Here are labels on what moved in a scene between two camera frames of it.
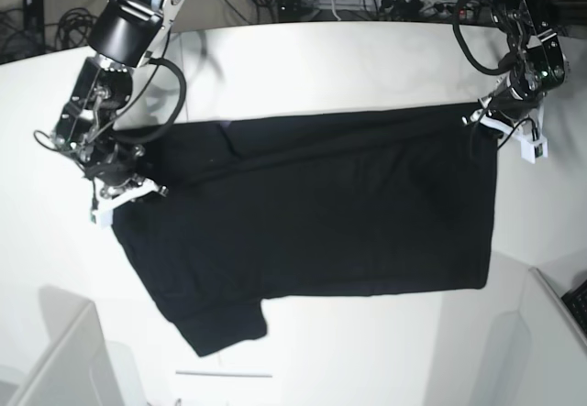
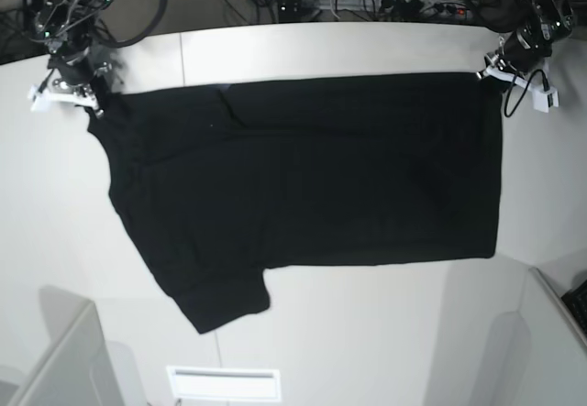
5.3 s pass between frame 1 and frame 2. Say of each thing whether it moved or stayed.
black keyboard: stayed
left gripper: moved
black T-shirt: moved
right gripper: moved
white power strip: stayed
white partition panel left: stayed
